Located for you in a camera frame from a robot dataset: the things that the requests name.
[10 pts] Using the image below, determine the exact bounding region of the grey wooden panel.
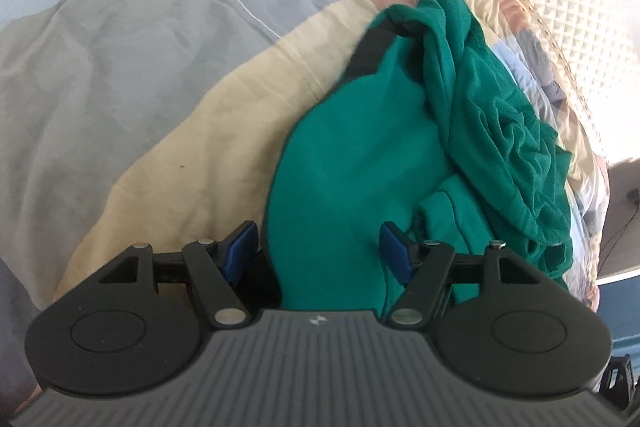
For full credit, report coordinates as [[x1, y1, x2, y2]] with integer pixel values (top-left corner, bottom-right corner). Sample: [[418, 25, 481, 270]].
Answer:
[[594, 157, 640, 282]]

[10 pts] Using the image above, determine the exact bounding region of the black cable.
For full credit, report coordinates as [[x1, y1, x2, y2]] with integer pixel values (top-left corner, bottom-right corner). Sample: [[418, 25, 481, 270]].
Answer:
[[597, 199, 640, 273]]

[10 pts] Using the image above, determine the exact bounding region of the patchwork checked quilt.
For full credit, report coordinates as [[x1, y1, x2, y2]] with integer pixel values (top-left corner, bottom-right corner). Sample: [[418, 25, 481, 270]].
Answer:
[[0, 0, 613, 313]]

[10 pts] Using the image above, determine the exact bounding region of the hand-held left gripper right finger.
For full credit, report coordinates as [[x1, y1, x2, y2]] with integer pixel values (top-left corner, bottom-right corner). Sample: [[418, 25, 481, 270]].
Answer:
[[379, 221, 543, 328]]

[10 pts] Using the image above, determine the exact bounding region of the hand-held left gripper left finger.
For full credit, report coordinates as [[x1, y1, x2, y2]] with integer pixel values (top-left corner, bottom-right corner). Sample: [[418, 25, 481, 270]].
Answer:
[[99, 220, 260, 328]]

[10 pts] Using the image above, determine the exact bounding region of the green hoodie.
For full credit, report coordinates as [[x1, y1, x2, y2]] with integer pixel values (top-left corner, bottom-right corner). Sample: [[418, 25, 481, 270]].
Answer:
[[264, 0, 576, 324]]

